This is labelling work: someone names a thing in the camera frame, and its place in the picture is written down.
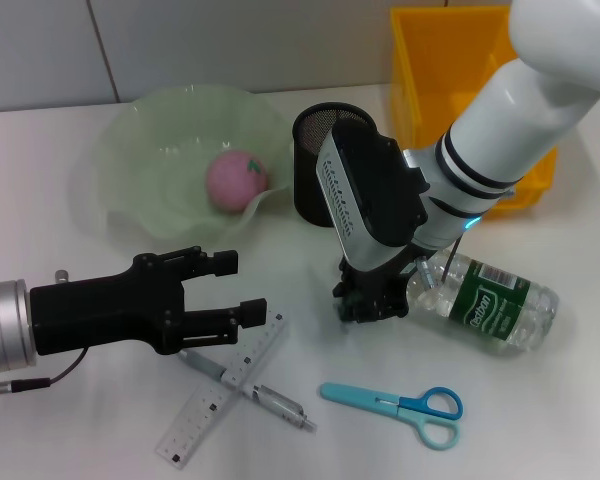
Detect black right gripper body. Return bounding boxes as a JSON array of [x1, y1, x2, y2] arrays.
[[338, 248, 417, 295]]

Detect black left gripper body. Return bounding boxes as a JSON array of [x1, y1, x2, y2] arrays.
[[28, 248, 192, 357]]

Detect pink toy peach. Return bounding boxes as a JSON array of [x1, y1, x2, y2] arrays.
[[204, 151, 272, 217]]

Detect clear green-label water bottle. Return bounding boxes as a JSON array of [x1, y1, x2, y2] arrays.
[[404, 251, 561, 359]]

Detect transparent plastic ruler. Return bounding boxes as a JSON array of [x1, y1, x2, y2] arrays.
[[154, 307, 289, 472]]

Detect grey white pen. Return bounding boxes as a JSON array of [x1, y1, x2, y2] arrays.
[[177, 348, 319, 434]]

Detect blue scissors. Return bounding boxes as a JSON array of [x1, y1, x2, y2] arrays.
[[319, 382, 465, 451]]

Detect translucent green fruit plate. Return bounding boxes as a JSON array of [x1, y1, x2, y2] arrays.
[[69, 84, 294, 252]]

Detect black mesh pen holder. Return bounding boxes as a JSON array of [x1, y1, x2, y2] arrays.
[[291, 101, 379, 228]]

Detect yellow plastic bin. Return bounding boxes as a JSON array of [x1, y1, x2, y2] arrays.
[[389, 4, 560, 217]]

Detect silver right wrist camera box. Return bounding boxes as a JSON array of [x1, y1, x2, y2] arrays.
[[314, 119, 430, 275]]

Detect left arm grey cable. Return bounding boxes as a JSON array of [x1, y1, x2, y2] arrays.
[[0, 346, 90, 404]]

